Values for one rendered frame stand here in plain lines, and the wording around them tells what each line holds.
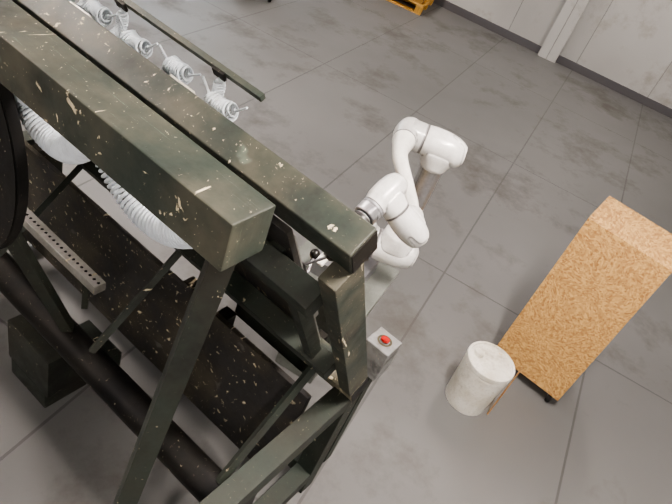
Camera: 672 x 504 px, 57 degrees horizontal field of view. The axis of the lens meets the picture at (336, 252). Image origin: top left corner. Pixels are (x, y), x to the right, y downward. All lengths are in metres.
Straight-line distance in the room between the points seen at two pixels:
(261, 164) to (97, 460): 1.98
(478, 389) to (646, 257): 1.16
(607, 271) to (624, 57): 7.35
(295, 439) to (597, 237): 2.08
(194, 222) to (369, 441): 2.68
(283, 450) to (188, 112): 1.29
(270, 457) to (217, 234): 1.51
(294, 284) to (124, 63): 0.78
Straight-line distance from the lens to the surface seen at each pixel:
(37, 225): 2.69
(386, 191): 2.19
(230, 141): 1.63
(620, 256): 3.70
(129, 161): 1.07
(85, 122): 1.15
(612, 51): 10.83
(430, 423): 3.78
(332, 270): 1.52
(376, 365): 2.71
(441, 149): 2.67
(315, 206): 1.49
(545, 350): 4.12
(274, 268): 1.66
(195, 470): 2.37
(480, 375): 3.67
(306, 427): 2.47
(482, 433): 3.92
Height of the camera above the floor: 2.77
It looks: 38 degrees down
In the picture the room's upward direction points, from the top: 22 degrees clockwise
